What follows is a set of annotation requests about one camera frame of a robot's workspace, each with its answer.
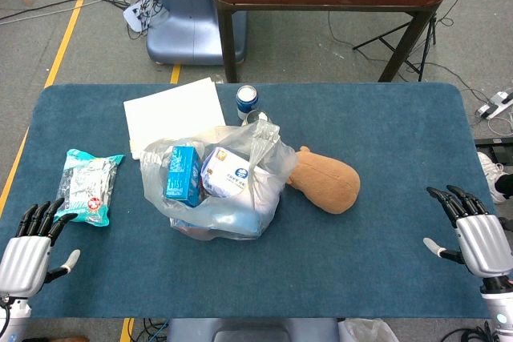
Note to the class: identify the white power strip with plugs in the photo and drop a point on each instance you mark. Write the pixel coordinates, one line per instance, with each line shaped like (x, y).
(134, 17)

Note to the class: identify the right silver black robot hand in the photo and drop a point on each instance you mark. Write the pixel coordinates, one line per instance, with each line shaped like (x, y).
(485, 244)

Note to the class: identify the teal snack packet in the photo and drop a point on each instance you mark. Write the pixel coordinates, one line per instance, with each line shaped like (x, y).
(86, 186)

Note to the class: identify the brown plush toy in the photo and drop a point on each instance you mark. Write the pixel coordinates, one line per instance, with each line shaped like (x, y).
(326, 183)

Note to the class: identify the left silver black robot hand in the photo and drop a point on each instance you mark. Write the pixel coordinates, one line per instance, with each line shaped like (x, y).
(24, 256)

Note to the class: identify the blue carpet table mat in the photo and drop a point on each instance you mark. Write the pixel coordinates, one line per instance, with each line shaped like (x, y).
(360, 262)

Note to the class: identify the blue Oreo cookie box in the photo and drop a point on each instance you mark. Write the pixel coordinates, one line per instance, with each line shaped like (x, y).
(236, 222)

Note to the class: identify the white paper stack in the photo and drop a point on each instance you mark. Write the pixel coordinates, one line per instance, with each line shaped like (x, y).
(172, 113)

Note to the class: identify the blue white drink can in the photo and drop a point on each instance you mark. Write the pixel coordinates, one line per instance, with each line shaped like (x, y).
(246, 103)

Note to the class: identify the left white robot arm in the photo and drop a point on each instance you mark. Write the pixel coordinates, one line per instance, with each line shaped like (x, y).
(16, 324)

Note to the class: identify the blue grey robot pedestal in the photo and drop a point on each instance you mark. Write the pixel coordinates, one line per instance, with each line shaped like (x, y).
(188, 17)

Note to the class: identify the blue carton box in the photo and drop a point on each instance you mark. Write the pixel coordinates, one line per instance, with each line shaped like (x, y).
(182, 175)

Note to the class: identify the transparent plastic bag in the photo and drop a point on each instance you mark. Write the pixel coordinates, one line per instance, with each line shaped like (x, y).
(234, 139)

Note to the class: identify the black tripod stand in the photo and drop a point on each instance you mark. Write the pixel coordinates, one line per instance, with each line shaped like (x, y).
(433, 31)

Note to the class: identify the white sneaker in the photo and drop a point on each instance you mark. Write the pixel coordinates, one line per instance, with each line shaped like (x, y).
(491, 175)

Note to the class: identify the grey robot body base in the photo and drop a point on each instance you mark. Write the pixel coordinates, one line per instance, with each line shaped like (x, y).
(248, 332)

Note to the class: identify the silver metal can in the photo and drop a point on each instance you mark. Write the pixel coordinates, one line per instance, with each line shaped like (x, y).
(252, 117)

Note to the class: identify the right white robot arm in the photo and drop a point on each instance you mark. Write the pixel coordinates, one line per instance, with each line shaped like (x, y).
(501, 318)

